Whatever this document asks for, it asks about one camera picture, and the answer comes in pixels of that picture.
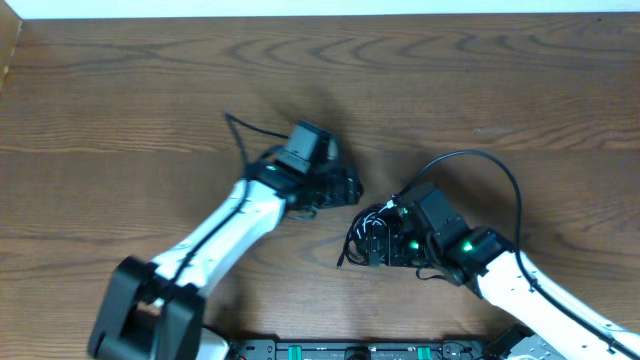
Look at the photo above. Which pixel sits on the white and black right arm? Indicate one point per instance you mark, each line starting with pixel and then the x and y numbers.
pixel 490 265

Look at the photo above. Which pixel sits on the brown cardboard panel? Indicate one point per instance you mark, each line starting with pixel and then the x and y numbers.
pixel 10 28

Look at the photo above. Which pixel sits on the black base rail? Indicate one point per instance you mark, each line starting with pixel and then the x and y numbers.
pixel 266 349

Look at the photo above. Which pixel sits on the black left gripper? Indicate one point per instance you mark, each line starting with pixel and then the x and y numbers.
pixel 345 191

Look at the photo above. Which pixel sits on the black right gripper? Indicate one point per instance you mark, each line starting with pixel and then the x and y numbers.
pixel 392 235

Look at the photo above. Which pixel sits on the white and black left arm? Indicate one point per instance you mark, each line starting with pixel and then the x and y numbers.
pixel 155 309

